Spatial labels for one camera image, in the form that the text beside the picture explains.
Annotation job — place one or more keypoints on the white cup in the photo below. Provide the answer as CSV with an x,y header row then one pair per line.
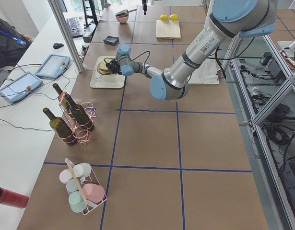
x,y
82,170

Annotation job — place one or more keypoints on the white plate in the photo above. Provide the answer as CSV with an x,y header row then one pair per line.
x,y
103,73

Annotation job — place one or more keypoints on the copper wire bottle rack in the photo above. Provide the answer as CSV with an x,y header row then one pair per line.
x,y
80,132

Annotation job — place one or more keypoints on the aluminium frame post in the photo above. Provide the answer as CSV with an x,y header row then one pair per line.
x,y
57,11

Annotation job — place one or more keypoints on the green wine bottle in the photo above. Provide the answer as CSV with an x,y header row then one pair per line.
x,y
79,113
59,94
60,127

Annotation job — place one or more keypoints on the person in black jacket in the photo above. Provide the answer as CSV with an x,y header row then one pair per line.
x,y
13,44

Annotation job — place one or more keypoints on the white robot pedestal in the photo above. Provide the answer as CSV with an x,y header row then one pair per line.
x,y
207,73

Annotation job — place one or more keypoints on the yellow lemon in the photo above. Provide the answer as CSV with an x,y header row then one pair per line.
x,y
173,17
164,17

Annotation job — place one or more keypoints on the left yellow lemon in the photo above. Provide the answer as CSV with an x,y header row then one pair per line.
x,y
164,17

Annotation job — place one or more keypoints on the white wire cup rack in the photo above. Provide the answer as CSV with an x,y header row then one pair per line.
x,y
91,179

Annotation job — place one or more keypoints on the aluminium side frame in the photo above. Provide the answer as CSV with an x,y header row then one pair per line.
x,y
264,76

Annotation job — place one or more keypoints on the red cylinder bottle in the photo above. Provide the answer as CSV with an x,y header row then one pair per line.
x,y
13,199

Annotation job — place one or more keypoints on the far blue tablet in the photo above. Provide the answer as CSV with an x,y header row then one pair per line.
x,y
53,67

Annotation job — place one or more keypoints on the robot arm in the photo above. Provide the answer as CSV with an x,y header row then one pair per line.
x,y
246,18

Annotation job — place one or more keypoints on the right yellow lemon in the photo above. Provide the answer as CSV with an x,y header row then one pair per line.
x,y
173,17

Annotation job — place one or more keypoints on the grey folded cloth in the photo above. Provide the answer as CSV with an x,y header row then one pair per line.
x,y
111,40

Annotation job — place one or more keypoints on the black keyboard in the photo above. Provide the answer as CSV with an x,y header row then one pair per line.
x,y
75,27

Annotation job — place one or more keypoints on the cream bear tray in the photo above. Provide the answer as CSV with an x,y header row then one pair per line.
x,y
112,81

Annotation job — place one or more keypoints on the front green wine bottle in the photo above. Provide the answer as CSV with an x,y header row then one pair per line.
x,y
60,127

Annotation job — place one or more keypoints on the pink bowl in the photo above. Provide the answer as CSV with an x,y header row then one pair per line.
x,y
122,20

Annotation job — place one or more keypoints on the back green wine bottle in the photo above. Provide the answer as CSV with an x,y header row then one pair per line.
x,y
59,94

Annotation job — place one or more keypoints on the steel scoop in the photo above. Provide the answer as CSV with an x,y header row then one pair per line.
x,y
124,13

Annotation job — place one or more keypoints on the wooden rack handle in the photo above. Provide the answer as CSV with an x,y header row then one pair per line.
x,y
68,162

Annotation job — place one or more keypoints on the grey-blue cup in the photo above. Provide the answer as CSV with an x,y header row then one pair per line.
x,y
71,186

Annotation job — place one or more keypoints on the mint green cup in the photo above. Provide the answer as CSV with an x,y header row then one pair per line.
x,y
76,202

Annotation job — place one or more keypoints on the middle green wine bottle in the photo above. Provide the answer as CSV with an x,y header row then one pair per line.
x,y
79,113

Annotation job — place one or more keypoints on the pink cup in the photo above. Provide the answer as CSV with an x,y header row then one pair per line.
x,y
94,192

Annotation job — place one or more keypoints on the near blue tablet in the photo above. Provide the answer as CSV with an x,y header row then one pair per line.
x,y
19,88

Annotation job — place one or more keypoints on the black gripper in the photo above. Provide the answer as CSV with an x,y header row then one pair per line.
x,y
144,5
112,67

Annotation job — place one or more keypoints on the blue tablet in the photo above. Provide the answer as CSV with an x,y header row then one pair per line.
x,y
19,88
53,67

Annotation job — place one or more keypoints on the lilac cup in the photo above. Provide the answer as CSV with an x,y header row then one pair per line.
x,y
65,176

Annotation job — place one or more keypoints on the wooden cutting board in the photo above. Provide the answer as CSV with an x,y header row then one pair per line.
x,y
168,29

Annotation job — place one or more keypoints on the black computer mouse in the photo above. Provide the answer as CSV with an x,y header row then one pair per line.
x,y
58,45

